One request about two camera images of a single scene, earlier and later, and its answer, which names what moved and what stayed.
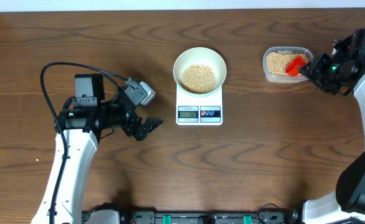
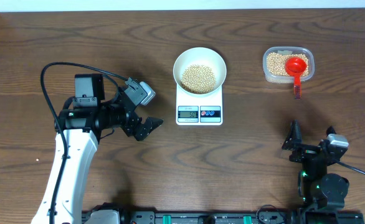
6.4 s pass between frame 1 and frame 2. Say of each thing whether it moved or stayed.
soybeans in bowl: stayed
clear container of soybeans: stayed
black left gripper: stayed
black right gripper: moved
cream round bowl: stayed
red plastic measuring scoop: moved
